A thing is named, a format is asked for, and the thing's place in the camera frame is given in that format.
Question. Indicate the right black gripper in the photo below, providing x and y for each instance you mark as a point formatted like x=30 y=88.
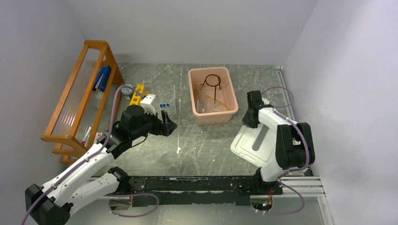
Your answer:
x=250 y=123

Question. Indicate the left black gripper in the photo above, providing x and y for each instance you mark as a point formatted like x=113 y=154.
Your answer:
x=170 y=125

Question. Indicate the black ring stand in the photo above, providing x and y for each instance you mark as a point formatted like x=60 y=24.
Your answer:
x=211 y=84

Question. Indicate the pink plastic bin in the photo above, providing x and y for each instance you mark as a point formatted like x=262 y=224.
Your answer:
x=226 y=94

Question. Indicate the white plastic lid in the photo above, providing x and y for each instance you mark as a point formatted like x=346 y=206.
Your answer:
x=256 y=145

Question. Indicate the yellow rubber tubing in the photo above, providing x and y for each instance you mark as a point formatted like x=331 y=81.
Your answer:
x=209 y=104

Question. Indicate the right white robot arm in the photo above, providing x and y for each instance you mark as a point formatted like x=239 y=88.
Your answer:
x=279 y=144

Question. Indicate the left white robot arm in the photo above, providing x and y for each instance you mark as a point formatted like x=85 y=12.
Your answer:
x=54 y=202

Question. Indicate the clear acrylic tube rack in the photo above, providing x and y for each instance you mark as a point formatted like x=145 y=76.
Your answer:
x=171 y=110

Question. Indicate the yellow test tube rack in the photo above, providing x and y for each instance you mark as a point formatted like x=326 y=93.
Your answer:
x=138 y=95

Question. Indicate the blue clamp on rack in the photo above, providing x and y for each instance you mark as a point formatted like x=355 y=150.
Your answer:
x=102 y=79

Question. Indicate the wooden drying rack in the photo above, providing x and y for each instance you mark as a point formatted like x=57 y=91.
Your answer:
x=79 y=107

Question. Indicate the red tipped glass thermometer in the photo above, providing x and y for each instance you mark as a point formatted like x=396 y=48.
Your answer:
x=86 y=136

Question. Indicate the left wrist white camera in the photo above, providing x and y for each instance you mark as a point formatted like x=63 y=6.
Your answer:
x=148 y=103

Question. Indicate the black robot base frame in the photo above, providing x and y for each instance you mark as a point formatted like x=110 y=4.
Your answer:
x=168 y=190

